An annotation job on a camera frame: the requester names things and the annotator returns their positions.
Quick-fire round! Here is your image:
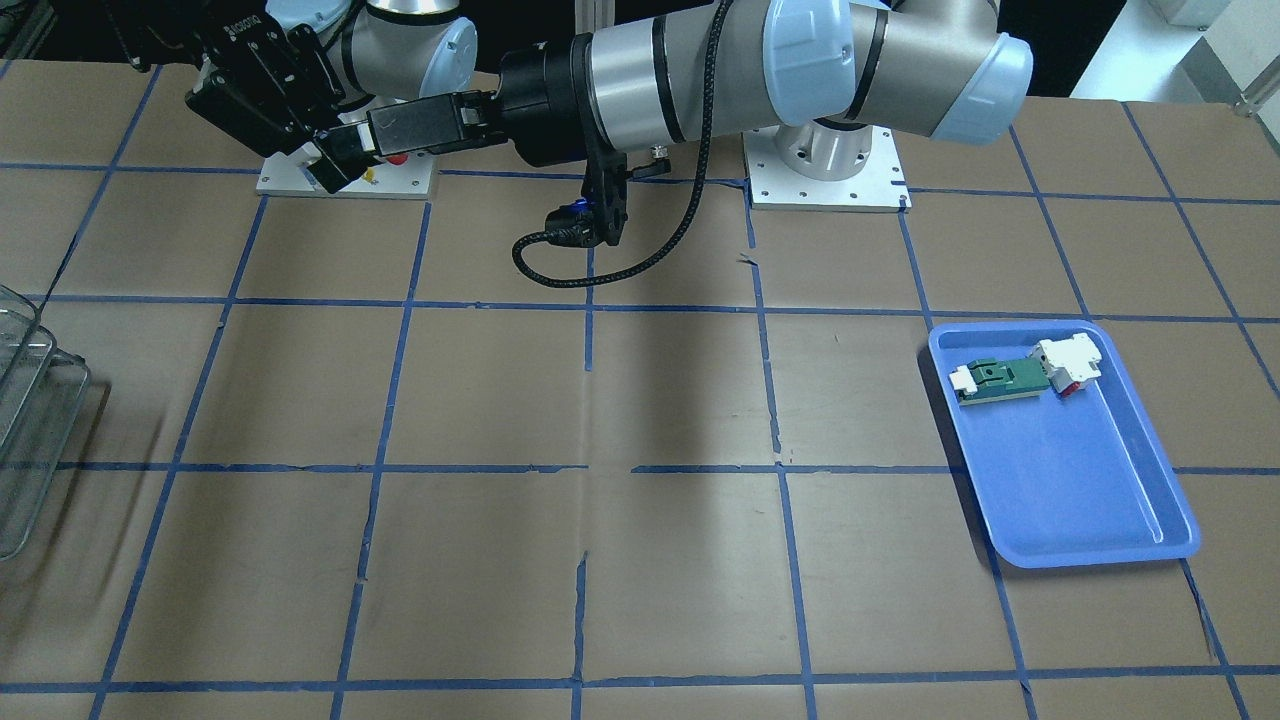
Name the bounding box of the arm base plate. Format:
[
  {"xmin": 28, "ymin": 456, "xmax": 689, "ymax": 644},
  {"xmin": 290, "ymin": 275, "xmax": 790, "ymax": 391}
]
[
  {"xmin": 742, "ymin": 122, "xmax": 913, "ymax": 213},
  {"xmin": 256, "ymin": 142, "xmax": 436, "ymax": 200}
]

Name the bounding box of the white plastic connector block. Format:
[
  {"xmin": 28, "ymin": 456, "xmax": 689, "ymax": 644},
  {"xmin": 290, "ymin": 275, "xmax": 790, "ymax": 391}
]
[{"xmin": 1028, "ymin": 332, "xmax": 1102, "ymax": 398}]

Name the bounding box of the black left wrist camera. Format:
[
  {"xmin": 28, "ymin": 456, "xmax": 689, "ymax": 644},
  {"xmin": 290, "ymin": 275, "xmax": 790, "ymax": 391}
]
[{"xmin": 544, "ymin": 146, "xmax": 672, "ymax": 249}]

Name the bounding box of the blue plastic tray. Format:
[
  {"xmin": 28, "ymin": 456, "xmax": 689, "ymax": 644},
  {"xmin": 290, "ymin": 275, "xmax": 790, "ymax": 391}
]
[{"xmin": 928, "ymin": 318, "xmax": 1202, "ymax": 569}]

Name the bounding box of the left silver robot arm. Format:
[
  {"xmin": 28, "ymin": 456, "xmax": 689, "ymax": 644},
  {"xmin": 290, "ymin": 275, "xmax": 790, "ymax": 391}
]
[{"xmin": 358, "ymin": 1, "xmax": 1034, "ymax": 167}]

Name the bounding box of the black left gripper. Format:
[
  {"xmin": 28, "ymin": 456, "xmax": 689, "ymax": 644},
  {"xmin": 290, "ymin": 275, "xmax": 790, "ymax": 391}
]
[{"xmin": 365, "ymin": 38, "xmax": 602, "ymax": 169}]

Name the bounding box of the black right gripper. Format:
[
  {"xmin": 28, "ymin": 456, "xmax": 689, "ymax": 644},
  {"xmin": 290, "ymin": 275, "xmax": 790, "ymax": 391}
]
[{"xmin": 186, "ymin": 10, "xmax": 372, "ymax": 193}]

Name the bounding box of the aluminium frame post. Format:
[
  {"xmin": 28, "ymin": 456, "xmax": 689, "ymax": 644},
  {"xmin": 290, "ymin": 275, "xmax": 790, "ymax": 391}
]
[{"xmin": 572, "ymin": 0, "xmax": 616, "ymax": 35}]

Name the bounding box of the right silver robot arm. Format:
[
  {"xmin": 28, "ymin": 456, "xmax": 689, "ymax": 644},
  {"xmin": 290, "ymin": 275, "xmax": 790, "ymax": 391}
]
[{"xmin": 186, "ymin": 1, "xmax": 477, "ymax": 199}]

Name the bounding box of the green circuit board module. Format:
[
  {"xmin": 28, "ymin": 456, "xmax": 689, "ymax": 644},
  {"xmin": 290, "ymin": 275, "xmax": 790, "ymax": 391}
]
[{"xmin": 948, "ymin": 357, "xmax": 1050, "ymax": 406}]

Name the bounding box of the silver wire mesh shelf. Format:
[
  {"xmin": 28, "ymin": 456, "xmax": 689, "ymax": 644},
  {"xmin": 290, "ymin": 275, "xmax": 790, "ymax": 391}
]
[{"xmin": 1, "ymin": 286, "xmax": 91, "ymax": 561}]

